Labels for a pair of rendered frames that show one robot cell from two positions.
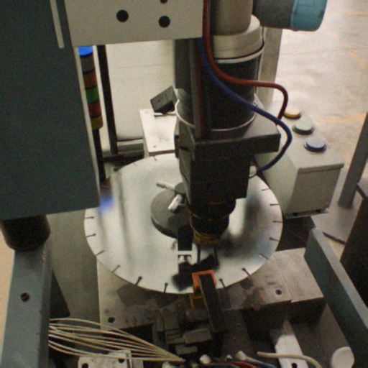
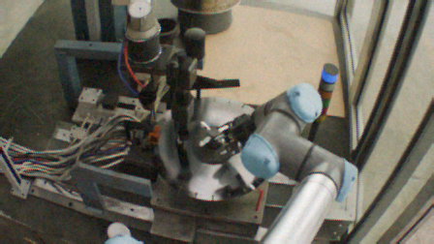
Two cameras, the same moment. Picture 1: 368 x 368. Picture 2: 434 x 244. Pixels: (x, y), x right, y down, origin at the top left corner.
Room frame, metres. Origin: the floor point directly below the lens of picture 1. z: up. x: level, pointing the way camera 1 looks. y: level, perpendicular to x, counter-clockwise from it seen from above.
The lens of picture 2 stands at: (0.74, -0.64, 1.87)
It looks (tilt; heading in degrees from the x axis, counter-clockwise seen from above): 51 degrees down; 109
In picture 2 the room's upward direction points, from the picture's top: 3 degrees clockwise
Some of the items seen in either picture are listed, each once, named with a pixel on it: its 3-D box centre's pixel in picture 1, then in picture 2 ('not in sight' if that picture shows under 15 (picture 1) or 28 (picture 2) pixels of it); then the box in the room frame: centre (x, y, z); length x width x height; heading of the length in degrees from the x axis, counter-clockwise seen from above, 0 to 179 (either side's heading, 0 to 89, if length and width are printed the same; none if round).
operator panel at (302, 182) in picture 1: (291, 155); not in sight; (0.85, -0.27, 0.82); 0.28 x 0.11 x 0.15; 11
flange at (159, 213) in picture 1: (183, 205); (213, 141); (0.52, 0.00, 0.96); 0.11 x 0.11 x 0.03
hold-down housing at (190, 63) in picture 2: not in sight; (181, 86); (0.45, -0.04, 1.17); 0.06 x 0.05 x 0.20; 2
